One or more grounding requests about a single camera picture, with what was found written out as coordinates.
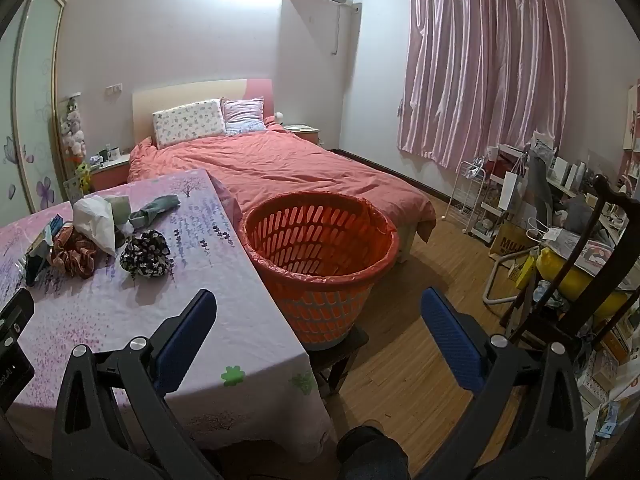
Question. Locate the white plastic bag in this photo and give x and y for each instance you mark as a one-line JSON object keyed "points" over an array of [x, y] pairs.
{"points": [[95, 225]]}

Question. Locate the beige pink bed headboard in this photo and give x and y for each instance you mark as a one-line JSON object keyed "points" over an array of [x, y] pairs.
{"points": [[190, 92]]}

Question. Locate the brown paper bag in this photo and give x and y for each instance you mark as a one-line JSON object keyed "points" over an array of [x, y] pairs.
{"points": [[510, 242]]}

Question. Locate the grey green cloth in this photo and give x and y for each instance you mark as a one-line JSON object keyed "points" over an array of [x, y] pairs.
{"points": [[155, 207]]}

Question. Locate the yellow bag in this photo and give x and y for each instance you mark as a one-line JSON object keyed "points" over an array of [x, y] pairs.
{"points": [[550, 262]]}

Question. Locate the hanging plush toys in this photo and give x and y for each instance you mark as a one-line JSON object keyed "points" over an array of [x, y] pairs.
{"points": [[75, 132]]}

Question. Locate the pink striped pillow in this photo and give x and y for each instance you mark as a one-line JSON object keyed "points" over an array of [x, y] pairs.
{"points": [[242, 112]]}

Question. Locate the yellow green plush toy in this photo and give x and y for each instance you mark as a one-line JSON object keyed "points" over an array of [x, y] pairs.
{"points": [[84, 175]]}

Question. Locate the dark wooden chair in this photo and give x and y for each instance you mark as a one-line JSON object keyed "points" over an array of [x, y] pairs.
{"points": [[607, 195]]}

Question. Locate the red duvet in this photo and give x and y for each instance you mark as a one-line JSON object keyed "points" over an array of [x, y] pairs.
{"points": [[300, 170]]}

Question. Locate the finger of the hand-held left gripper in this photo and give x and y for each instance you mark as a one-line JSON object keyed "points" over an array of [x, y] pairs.
{"points": [[17, 310]]}

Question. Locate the pink floral tablecloth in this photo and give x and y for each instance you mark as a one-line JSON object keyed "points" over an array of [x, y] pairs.
{"points": [[150, 310]]}

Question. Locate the wall socket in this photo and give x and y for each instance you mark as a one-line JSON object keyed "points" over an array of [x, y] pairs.
{"points": [[114, 89]]}

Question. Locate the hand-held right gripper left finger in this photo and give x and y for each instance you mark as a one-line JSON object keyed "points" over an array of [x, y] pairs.
{"points": [[187, 335]]}

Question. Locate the white trolley cart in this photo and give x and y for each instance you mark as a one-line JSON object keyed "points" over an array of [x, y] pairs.
{"points": [[492, 210]]}

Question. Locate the red plaid scrunchie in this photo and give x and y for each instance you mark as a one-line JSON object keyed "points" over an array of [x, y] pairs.
{"points": [[70, 260]]}

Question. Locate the white mug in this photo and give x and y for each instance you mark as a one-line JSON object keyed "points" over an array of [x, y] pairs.
{"points": [[114, 153]]}

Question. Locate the pink white nightstand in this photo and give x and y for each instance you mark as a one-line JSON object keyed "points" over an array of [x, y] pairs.
{"points": [[306, 136], [112, 175]]}

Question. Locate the white floral pillow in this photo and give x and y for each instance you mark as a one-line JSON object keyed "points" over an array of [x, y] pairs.
{"points": [[187, 122]]}

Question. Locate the white box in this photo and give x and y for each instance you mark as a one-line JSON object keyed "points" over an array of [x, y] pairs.
{"points": [[560, 170]]}

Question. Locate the pink curtain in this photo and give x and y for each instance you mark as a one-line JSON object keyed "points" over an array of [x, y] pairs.
{"points": [[480, 70]]}

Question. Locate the white paper bag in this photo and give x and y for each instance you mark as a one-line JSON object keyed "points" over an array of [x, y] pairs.
{"points": [[509, 191]]}

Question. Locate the dark wooden stool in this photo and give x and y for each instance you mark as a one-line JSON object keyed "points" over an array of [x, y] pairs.
{"points": [[345, 355]]}

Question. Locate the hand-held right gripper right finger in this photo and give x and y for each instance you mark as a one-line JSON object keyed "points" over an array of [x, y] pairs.
{"points": [[450, 340]]}

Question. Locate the red white magazine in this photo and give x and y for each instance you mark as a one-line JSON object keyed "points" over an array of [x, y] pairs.
{"points": [[595, 252]]}

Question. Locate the pink white shelf unit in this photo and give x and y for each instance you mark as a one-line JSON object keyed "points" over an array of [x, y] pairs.
{"points": [[632, 125]]}

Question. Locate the orange plastic laundry basket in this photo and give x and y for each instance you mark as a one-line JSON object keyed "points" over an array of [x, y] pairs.
{"points": [[320, 310]]}

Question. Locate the flower print wardrobe door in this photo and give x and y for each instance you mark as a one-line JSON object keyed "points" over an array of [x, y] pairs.
{"points": [[30, 110]]}

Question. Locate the black floral scrunchie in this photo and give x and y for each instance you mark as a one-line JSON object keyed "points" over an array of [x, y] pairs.
{"points": [[145, 255]]}

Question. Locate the small white lamp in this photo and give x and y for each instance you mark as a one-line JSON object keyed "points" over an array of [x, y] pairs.
{"points": [[279, 117]]}

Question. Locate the person's leg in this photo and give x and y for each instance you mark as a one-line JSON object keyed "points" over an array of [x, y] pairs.
{"points": [[372, 455]]}

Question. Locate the white metal tube frame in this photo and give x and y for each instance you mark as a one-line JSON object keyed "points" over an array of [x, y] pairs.
{"points": [[492, 272]]}

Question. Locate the pile of boxes and papers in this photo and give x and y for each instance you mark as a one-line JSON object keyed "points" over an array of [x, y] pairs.
{"points": [[605, 375]]}

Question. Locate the grey chair back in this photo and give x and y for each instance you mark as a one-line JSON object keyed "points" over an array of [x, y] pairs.
{"points": [[541, 185]]}

